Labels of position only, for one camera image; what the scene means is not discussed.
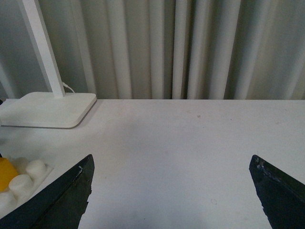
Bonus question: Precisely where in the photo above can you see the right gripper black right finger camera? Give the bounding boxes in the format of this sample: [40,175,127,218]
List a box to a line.
[249,155,305,229]

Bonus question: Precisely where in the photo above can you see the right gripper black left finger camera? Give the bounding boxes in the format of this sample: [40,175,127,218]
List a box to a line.
[0,154,95,229]

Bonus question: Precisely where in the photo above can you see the yellow two-stud toy block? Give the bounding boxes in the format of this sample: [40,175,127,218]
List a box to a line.
[0,157,19,192]

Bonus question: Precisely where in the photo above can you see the white desk lamp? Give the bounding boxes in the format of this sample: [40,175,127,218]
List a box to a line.
[0,0,97,128]

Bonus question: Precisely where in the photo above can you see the grey pleated curtain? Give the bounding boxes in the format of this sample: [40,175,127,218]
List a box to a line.
[0,0,305,100]

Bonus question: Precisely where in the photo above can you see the white studded base plate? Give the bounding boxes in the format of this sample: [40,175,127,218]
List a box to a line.
[0,157,53,218]

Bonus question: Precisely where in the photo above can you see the white lamp cable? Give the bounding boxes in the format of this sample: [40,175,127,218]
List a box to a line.
[62,81,75,94]

